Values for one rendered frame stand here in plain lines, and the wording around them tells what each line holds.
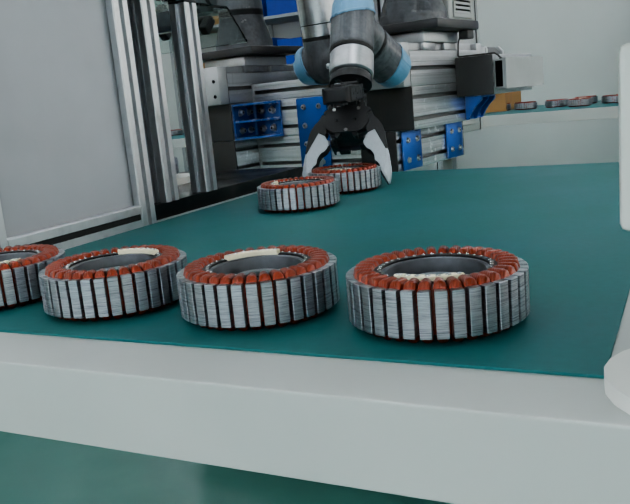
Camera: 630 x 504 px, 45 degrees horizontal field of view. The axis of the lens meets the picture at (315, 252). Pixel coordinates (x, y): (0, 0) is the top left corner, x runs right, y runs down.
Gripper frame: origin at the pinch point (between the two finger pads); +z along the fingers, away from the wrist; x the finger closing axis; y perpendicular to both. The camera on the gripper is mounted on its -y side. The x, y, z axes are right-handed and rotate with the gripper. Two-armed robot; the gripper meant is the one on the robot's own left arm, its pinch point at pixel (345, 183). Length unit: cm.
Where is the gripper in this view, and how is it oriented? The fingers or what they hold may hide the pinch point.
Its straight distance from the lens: 118.1
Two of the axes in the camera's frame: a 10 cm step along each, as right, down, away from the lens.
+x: -9.7, 0.4, 2.4
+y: 2.4, 3.1, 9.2
